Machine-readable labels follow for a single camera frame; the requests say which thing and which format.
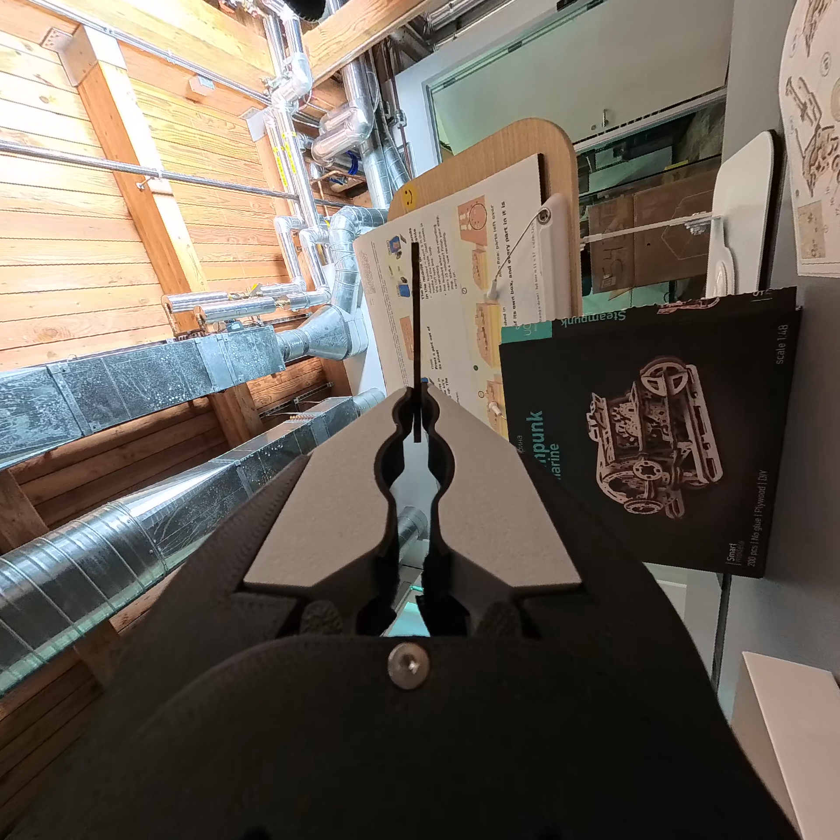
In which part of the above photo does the silver insulated pipe run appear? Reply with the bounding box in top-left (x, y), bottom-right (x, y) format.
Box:
top-left (259, 0), bottom-right (332, 309)

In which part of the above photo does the rectangular metal air duct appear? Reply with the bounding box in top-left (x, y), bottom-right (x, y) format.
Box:
top-left (0, 326), bottom-right (286, 470)

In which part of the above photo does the thin steel wire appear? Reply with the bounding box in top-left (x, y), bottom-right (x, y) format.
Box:
top-left (489, 206), bottom-right (552, 294)

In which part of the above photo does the rounded wooden board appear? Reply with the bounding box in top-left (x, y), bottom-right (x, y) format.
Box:
top-left (387, 118), bottom-right (584, 322)

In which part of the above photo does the horizontal silver pipe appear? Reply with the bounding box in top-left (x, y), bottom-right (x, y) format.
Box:
top-left (161, 282), bottom-right (332, 322)

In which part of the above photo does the round metal air duct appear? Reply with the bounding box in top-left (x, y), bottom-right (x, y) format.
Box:
top-left (0, 387), bottom-right (388, 690)

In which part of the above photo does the white rounded board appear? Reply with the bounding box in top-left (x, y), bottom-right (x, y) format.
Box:
top-left (709, 130), bottom-right (785, 296)

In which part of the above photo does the white poster clip bar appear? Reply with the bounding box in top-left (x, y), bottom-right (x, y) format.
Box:
top-left (528, 192), bottom-right (578, 322)

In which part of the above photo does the large spiral metal duct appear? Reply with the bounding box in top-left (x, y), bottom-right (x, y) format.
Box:
top-left (308, 52), bottom-right (411, 198)

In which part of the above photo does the printed instruction sheet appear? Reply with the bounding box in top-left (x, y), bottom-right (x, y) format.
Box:
top-left (777, 0), bottom-right (840, 280)

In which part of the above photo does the metal bracket with clear rod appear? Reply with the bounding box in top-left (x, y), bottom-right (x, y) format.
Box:
top-left (581, 213), bottom-right (726, 245)

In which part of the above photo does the white cardboard box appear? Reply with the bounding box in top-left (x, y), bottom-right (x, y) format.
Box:
top-left (730, 651), bottom-right (840, 840)

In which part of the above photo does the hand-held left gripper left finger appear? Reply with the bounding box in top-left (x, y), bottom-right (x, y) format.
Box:
top-left (243, 386), bottom-right (417, 636)

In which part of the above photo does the thin metal conduit rod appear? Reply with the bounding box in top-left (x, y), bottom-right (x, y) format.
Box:
top-left (0, 140), bottom-right (349, 211)

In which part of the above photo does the metal duct reducer elbow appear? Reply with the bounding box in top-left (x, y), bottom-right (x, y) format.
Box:
top-left (276, 203), bottom-right (395, 362)

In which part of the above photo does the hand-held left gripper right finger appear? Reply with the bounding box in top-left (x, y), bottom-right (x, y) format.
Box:
top-left (420, 385), bottom-right (584, 636)

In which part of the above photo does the dark model kit box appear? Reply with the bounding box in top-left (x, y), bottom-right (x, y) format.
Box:
top-left (499, 287), bottom-right (803, 580)

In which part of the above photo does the illustrated instruction poster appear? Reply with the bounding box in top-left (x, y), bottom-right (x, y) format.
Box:
top-left (353, 154), bottom-right (549, 441)

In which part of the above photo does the thin dark wooden strip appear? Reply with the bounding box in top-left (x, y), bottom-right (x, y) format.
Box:
top-left (411, 241), bottom-right (424, 442)

